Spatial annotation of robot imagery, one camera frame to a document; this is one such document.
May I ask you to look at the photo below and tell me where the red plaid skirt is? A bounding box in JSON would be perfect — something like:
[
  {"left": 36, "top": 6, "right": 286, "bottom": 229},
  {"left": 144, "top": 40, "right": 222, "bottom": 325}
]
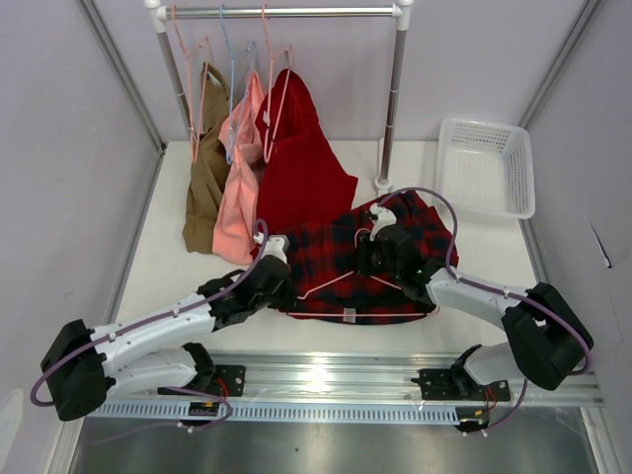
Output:
[{"left": 272, "top": 191, "right": 458, "bottom": 325}]

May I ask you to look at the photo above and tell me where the pink wire hanger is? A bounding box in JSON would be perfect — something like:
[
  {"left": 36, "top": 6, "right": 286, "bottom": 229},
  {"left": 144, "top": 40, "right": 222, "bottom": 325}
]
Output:
[{"left": 281, "top": 226, "right": 439, "bottom": 325}]

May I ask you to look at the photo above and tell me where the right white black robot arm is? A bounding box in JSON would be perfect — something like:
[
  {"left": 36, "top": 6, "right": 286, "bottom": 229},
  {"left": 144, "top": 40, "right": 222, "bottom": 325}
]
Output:
[{"left": 356, "top": 224, "right": 593, "bottom": 399}]

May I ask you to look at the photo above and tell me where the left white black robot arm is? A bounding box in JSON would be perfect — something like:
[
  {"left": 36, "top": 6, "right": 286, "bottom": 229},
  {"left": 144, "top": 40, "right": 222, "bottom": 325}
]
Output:
[{"left": 31, "top": 255, "right": 289, "bottom": 422}]

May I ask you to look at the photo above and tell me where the solid red skirt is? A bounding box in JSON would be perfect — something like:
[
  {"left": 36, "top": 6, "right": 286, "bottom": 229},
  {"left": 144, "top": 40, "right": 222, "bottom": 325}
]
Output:
[{"left": 256, "top": 69, "right": 357, "bottom": 233}]

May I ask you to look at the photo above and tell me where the brown skirt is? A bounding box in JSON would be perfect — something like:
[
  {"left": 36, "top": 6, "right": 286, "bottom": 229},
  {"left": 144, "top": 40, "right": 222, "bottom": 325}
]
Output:
[{"left": 182, "top": 63, "right": 230, "bottom": 254}]

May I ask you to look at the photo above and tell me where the pink hanger holding red skirt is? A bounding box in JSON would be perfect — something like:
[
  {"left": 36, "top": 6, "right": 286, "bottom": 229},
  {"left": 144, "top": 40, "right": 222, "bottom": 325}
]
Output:
[{"left": 261, "top": 3, "right": 294, "bottom": 164}]

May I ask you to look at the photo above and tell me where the pink skirt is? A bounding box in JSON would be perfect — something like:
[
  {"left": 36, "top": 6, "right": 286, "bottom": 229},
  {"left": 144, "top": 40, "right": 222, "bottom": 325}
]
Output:
[{"left": 212, "top": 72, "right": 265, "bottom": 265}]

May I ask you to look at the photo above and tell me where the pink hanger far left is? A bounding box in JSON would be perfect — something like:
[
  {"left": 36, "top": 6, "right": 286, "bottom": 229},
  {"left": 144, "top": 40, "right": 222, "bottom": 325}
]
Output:
[{"left": 169, "top": 4, "right": 212, "bottom": 164}]

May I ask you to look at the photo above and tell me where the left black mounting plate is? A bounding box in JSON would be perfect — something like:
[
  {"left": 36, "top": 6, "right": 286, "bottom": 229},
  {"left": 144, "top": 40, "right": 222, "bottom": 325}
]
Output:
[{"left": 207, "top": 365, "right": 247, "bottom": 398}]

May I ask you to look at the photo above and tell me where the black mounting plate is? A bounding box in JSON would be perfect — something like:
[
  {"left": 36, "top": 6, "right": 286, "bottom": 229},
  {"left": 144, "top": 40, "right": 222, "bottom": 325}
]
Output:
[
  {"left": 207, "top": 365, "right": 247, "bottom": 398},
  {"left": 410, "top": 368, "right": 512, "bottom": 402}
]

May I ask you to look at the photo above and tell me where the white plastic basket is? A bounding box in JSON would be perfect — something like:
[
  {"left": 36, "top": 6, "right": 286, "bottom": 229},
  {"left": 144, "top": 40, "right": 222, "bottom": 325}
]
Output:
[{"left": 434, "top": 118, "right": 535, "bottom": 220}]

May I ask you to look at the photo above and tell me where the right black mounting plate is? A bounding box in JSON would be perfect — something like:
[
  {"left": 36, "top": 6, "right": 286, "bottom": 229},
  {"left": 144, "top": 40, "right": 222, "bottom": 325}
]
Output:
[{"left": 410, "top": 368, "right": 512, "bottom": 402}]

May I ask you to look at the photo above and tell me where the metal clothes rack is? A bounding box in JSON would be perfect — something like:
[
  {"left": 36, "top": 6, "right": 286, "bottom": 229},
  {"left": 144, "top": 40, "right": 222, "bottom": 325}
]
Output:
[{"left": 144, "top": 1, "right": 414, "bottom": 196}]

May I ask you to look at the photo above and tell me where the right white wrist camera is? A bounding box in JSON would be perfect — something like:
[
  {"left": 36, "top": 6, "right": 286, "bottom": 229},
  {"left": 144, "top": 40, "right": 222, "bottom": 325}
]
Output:
[{"left": 368, "top": 203, "right": 397, "bottom": 241}]

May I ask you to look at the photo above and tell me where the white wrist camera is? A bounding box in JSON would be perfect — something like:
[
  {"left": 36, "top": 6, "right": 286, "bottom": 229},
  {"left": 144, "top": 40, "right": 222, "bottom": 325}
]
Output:
[
  {"left": 368, "top": 203, "right": 397, "bottom": 241},
  {"left": 254, "top": 232, "right": 289, "bottom": 264}
]

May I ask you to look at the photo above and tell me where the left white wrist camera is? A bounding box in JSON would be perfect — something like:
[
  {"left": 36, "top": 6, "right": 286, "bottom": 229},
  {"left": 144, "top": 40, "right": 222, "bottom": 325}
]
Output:
[{"left": 254, "top": 232, "right": 289, "bottom": 264}]

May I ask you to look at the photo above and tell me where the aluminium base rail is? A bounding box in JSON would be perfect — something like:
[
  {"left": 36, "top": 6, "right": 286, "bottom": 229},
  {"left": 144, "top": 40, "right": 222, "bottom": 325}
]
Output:
[{"left": 92, "top": 353, "right": 604, "bottom": 426}]

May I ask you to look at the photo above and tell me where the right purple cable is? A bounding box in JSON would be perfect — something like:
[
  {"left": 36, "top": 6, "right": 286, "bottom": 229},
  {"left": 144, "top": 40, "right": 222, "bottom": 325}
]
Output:
[{"left": 376, "top": 186, "right": 595, "bottom": 435}]

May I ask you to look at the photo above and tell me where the blue wire hanger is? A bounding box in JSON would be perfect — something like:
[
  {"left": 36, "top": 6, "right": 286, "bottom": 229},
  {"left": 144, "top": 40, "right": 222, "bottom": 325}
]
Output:
[{"left": 219, "top": 4, "right": 257, "bottom": 165}]

